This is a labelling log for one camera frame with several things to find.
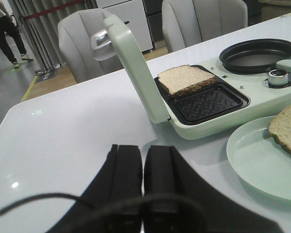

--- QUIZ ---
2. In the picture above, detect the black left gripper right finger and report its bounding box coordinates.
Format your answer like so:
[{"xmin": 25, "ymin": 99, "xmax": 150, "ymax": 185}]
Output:
[{"xmin": 144, "ymin": 146, "xmax": 282, "ymax": 233}]

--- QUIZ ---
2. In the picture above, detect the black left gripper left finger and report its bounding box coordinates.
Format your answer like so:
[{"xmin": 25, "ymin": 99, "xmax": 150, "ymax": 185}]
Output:
[{"xmin": 80, "ymin": 144, "xmax": 143, "ymax": 233}]

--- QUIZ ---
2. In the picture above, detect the bread slice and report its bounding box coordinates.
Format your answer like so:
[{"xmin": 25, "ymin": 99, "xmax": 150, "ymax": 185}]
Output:
[
  {"xmin": 268, "ymin": 105, "xmax": 291, "ymax": 155},
  {"xmin": 158, "ymin": 65, "xmax": 216, "ymax": 97}
]

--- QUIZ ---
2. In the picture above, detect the mint green sandwich maker lid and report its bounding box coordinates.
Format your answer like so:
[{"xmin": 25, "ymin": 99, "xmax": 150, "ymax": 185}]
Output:
[{"xmin": 91, "ymin": 15, "xmax": 170, "ymax": 123}]

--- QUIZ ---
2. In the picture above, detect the mint green breakfast maker base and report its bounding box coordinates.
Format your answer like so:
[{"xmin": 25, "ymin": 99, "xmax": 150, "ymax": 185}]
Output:
[{"xmin": 155, "ymin": 58, "xmax": 291, "ymax": 140}]

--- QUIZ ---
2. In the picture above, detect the mint green round plate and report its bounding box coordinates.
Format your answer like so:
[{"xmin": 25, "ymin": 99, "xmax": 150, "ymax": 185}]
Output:
[{"xmin": 226, "ymin": 116, "xmax": 291, "ymax": 200}]

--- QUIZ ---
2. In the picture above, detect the left silver control knob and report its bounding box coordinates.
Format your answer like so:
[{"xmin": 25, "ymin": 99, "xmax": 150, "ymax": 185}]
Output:
[{"xmin": 268, "ymin": 69, "xmax": 289, "ymax": 86}]

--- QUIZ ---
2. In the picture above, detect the left beige upholstered chair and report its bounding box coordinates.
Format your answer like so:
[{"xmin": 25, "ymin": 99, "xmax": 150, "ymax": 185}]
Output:
[{"xmin": 58, "ymin": 8, "xmax": 123, "ymax": 83}]

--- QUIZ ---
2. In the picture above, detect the beige upholstered chair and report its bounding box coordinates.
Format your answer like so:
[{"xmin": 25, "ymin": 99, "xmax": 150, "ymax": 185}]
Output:
[
  {"xmin": 162, "ymin": 0, "xmax": 248, "ymax": 52},
  {"xmin": 58, "ymin": 8, "xmax": 123, "ymax": 83}
]

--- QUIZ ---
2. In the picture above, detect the black round frying pan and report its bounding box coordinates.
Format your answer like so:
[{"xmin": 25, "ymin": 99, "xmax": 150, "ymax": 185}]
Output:
[{"xmin": 219, "ymin": 38, "xmax": 291, "ymax": 74}]

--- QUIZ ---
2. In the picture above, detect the right beige upholstered chair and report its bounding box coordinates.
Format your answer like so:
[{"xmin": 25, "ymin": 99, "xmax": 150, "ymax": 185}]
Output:
[{"xmin": 162, "ymin": 0, "xmax": 248, "ymax": 52}]

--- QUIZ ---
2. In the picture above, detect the white cabinet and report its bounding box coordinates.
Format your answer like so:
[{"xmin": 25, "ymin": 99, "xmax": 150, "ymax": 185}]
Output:
[{"xmin": 96, "ymin": 0, "xmax": 155, "ymax": 53}]

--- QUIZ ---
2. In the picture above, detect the red barrier belt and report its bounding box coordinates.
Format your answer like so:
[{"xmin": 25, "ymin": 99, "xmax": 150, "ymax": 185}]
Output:
[{"xmin": 23, "ymin": 0, "xmax": 84, "ymax": 20}]

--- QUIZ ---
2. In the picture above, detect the person walking in background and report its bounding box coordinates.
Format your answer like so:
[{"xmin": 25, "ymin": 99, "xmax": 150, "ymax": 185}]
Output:
[{"xmin": 0, "ymin": 0, "xmax": 33, "ymax": 68}]

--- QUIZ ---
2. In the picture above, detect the black thin cable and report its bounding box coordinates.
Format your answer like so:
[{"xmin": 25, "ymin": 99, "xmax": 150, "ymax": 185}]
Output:
[{"xmin": 0, "ymin": 192, "xmax": 202, "ymax": 219}]

